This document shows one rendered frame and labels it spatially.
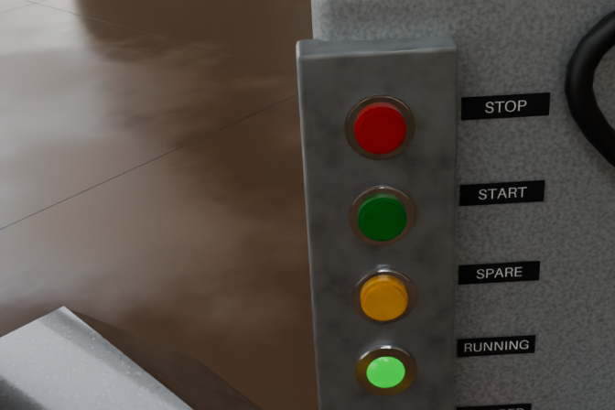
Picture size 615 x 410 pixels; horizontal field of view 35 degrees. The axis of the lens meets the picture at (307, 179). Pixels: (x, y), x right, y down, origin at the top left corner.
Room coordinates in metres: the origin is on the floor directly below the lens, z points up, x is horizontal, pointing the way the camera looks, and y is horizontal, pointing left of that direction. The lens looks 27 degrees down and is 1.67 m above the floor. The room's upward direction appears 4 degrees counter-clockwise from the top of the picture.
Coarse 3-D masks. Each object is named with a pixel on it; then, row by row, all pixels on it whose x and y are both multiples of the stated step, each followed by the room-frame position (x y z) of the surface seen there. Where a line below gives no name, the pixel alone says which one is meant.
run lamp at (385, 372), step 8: (376, 360) 0.45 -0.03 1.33; (384, 360) 0.45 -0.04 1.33; (392, 360) 0.45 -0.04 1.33; (368, 368) 0.45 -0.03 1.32; (376, 368) 0.45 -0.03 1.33; (384, 368) 0.45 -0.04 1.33; (392, 368) 0.45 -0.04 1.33; (400, 368) 0.45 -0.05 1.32; (368, 376) 0.45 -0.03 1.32; (376, 376) 0.45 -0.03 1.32; (384, 376) 0.45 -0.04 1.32; (392, 376) 0.45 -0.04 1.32; (400, 376) 0.45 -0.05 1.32; (376, 384) 0.45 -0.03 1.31; (384, 384) 0.45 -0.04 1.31; (392, 384) 0.45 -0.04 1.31
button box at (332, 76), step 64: (320, 64) 0.45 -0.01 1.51; (384, 64) 0.45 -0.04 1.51; (448, 64) 0.45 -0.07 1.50; (320, 128) 0.45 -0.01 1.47; (448, 128) 0.45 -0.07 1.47; (320, 192) 0.45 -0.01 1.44; (448, 192) 0.45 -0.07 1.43; (320, 256) 0.45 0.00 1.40; (384, 256) 0.45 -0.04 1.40; (448, 256) 0.45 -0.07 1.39; (320, 320) 0.45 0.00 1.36; (448, 320) 0.45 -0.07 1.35; (320, 384) 0.45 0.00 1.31; (448, 384) 0.45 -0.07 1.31
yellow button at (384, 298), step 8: (376, 280) 0.45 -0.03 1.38; (384, 280) 0.45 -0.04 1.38; (392, 280) 0.45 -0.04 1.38; (368, 288) 0.45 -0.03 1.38; (376, 288) 0.44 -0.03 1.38; (384, 288) 0.44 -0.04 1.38; (392, 288) 0.44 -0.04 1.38; (400, 288) 0.45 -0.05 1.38; (368, 296) 0.44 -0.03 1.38; (376, 296) 0.44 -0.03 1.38; (384, 296) 0.44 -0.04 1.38; (392, 296) 0.44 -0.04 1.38; (400, 296) 0.44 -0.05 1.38; (368, 304) 0.44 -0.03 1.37; (376, 304) 0.44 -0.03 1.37; (384, 304) 0.44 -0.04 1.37; (392, 304) 0.44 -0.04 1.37; (400, 304) 0.44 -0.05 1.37; (368, 312) 0.44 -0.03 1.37; (376, 312) 0.44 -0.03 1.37; (384, 312) 0.44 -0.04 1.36; (392, 312) 0.44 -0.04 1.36; (400, 312) 0.44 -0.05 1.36
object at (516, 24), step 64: (320, 0) 0.47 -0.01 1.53; (384, 0) 0.47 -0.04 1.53; (448, 0) 0.47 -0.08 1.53; (512, 0) 0.47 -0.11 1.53; (576, 0) 0.47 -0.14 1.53; (512, 64) 0.47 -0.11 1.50; (512, 128) 0.47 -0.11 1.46; (576, 128) 0.47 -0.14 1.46; (576, 192) 0.47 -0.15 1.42; (512, 256) 0.47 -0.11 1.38; (576, 256) 0.47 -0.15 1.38; (512, 320) 0.47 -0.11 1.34; (576, 320) 0.47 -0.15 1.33; (512, 384) 0.47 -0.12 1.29; (576, 384) 0.47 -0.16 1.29
